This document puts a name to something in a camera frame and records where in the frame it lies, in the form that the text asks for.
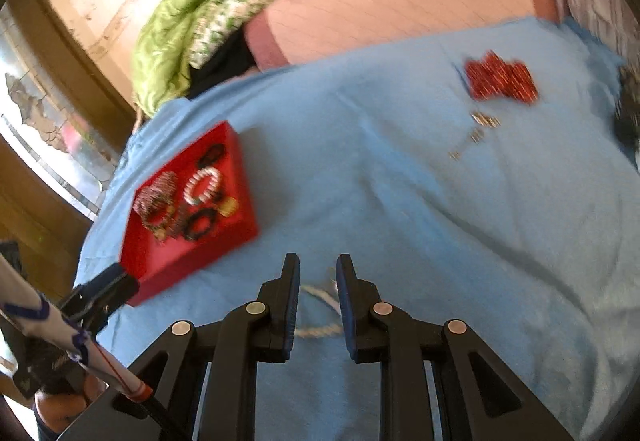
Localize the pink mattress roll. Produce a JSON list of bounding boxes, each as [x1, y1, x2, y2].
[[244, 0, 560, 71]]

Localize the glass door window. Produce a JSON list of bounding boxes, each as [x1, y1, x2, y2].
[[1, 4, 119, 220]]

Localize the red plaid scrunchie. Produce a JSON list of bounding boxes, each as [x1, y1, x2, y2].
[[132, 172, 177, 220]]

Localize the person's left hand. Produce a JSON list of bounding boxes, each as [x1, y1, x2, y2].
[[35, 375, 106, 435]]

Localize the white blue patterned sleeve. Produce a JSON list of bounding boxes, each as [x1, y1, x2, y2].
[[1, 257, 153, 402]]

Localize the black garment under blanket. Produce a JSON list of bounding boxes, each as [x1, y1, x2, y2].
[[186, 27, 256, 100]]

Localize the brown beaded bracelet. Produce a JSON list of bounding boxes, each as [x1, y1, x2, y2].
[[142, 205, 219, 243]]

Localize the white cord necklace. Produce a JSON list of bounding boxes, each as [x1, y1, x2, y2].
[[294, 267, 346, 341]]

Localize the blue bed sheet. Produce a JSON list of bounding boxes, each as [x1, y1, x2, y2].
[[77, 18, 639, 440]]

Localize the red patterned scrunchie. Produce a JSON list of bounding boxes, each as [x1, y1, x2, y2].
[[464, 51, 539, 105]]

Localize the red shallow box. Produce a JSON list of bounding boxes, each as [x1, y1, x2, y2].
[[119, 122, 258, 307]]

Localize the green quilted blanket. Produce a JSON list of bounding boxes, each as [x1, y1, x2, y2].
[[130, 0, 329, 120]]

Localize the black hair tie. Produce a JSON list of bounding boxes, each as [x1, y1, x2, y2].
[[196, 142, 229, 170]]

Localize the white pearl bracelet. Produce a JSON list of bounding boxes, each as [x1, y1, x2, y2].
[[182, 165, 225, 207]]

